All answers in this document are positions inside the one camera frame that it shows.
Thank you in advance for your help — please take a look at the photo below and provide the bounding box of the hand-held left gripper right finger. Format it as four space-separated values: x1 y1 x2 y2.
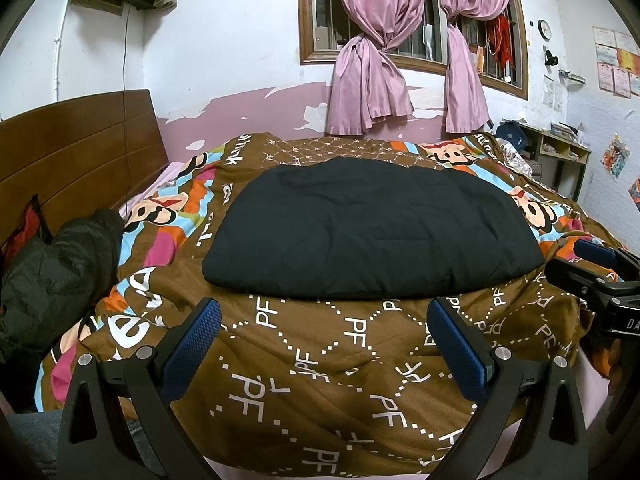
427 297 588 480

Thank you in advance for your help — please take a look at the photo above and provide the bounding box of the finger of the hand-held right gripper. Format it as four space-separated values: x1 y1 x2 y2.
544 256 640 311
574 239 640 281

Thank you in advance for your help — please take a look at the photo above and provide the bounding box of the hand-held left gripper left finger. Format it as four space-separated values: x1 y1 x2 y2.
57 297 222 480

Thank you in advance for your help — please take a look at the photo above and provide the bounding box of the black jacket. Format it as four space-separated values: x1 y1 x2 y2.
201 156 547 302

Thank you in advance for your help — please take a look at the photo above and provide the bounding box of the wooden shelf desk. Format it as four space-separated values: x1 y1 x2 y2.
517 120 592 201

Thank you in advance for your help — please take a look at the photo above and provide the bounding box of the floral patterned cloth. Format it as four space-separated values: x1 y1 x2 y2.
500 141 533 173

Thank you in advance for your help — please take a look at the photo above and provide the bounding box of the brown printed blanket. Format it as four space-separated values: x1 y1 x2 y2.
35 131 631 476

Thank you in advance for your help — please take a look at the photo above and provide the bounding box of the dark blue cap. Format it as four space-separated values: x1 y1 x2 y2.
495 120 531 153

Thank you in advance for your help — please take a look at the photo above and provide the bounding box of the dark grey puffer jacket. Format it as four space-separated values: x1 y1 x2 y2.
0 208 126 366

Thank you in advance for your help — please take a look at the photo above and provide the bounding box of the red cloth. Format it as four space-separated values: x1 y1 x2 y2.
2 194 51 261

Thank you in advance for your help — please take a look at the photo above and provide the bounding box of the narrow pink curtain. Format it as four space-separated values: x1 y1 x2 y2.
437 0 516 133

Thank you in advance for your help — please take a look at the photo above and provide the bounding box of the wooden headboard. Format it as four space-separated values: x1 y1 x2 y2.
0 89 171 261

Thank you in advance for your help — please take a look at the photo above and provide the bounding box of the red hanging decoration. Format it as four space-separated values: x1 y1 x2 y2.
487 14 516 81

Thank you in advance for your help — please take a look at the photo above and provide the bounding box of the wide pink curtain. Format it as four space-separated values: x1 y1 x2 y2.
326 0 432 137

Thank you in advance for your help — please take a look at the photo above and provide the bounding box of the colourful wall poster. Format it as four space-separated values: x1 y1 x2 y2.
600 132 632 179

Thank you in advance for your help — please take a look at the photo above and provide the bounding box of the white wall calendar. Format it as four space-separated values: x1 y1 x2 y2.
542 75 566 111

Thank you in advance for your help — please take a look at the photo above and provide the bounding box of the group of wall certificates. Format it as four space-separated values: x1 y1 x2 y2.
592 25 640 99

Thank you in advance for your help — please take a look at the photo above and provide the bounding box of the white wall pipe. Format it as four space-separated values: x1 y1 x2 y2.
54 0 71 103

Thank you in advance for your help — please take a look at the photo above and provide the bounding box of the wall-mounted unit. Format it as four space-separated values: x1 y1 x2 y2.
70 0 151 17

